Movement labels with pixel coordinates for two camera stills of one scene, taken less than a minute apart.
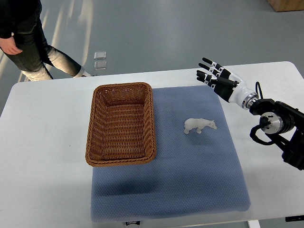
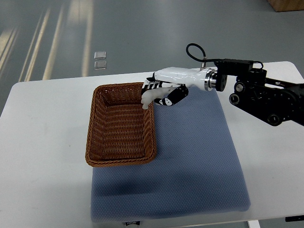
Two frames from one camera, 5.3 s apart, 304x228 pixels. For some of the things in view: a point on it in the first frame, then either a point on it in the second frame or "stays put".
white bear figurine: x=199 y=124 → x=149 y=95
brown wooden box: x=283 y=5 stays put
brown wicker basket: x=121 y=126 stays put
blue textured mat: x=192 y=174 stays put
